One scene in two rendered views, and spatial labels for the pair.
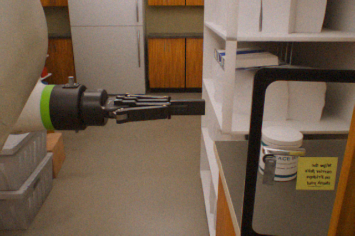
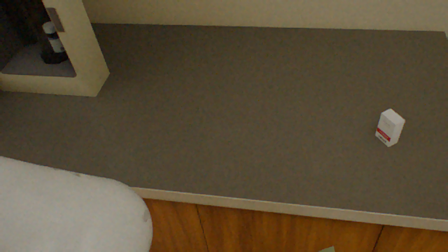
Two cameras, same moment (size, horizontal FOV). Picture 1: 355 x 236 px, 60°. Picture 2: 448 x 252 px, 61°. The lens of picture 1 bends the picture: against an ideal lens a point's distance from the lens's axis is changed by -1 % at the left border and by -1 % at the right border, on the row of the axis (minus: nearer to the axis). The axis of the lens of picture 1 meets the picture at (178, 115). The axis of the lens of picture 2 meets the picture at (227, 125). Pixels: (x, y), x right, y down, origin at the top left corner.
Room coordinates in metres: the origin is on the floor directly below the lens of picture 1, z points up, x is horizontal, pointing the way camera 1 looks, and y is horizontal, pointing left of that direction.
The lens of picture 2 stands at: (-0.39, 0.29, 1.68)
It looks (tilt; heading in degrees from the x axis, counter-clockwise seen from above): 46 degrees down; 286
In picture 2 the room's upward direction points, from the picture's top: 7 degrees counter-clockwise
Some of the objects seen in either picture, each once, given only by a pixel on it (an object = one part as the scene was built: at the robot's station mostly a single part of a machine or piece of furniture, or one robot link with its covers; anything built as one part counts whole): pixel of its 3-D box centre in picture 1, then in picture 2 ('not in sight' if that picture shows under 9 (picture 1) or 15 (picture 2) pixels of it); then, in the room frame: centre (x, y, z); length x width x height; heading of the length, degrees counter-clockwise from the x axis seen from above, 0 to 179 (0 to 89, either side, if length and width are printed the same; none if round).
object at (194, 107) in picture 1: (187, 107); not in sight; (0.60, -0.02, 1.30); 0.07 x 0.01 x 0.03; 91
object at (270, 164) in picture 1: (268, 170); not in sight; (0.55, -0.18, 1.18); 0.02 x 0.02 x 0.06; 83
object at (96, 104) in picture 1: (109, 107); not in sight; (0.60, 0.14, 1.30); 0.09 x 0.08 x 0.07; 91
